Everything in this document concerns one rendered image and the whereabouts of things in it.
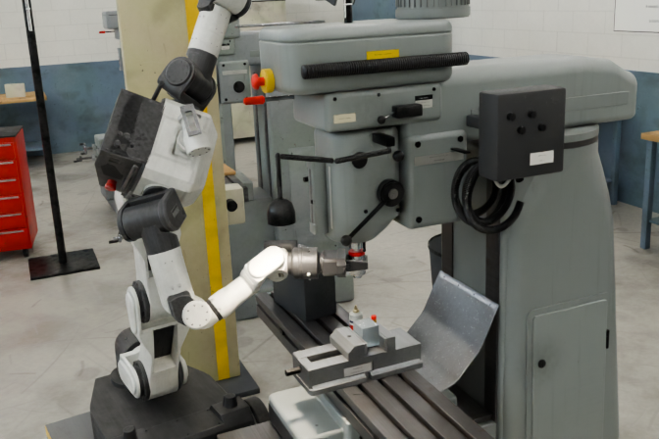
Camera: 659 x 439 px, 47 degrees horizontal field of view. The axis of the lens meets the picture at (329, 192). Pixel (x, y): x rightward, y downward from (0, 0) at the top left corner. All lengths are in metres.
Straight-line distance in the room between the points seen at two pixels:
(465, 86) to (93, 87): 9.14
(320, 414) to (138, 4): 2.10
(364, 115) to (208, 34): 0.59
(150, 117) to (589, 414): 1.58
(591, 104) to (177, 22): 2.01
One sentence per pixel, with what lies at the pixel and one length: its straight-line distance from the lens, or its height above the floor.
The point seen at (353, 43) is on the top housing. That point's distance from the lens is 1.86.
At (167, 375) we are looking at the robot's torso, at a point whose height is 0.71.
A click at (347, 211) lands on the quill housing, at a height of 1.42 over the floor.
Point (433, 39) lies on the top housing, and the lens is 1.96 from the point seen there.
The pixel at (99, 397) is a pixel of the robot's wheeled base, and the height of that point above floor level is 0.57.
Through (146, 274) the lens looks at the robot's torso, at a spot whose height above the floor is 1.13.
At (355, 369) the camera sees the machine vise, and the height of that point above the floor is 0.97.
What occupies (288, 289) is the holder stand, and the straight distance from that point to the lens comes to 2.55.
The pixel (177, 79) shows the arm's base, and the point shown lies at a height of 1.75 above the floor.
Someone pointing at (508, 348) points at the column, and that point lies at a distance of 2.28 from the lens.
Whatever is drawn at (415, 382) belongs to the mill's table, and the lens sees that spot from 2.13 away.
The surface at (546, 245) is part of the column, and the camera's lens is 2.22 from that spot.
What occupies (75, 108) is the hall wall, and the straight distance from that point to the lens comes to 10.91.
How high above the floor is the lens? 1.97
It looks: 15 degrees down
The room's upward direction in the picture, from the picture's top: 3 degrees counter-clockwise
